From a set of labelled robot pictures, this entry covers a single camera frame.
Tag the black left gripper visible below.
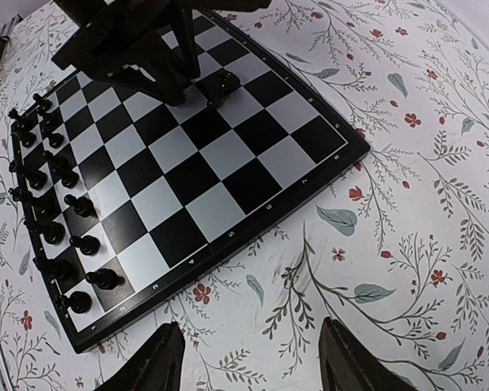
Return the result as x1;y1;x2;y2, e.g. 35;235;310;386
52;1;271;106

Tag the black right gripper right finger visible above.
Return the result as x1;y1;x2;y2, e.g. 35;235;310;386
319;317;415;391

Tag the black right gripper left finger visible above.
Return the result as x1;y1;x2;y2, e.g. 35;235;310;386
97;322;185;391

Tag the black chess piece cluster piece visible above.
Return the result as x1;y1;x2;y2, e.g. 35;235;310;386
207;70;241;108

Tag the black and grey chessboard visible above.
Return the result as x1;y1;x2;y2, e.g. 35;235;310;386
9;11;369;353

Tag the floral patterned table mat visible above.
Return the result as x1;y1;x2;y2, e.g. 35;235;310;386
0;1;489;390

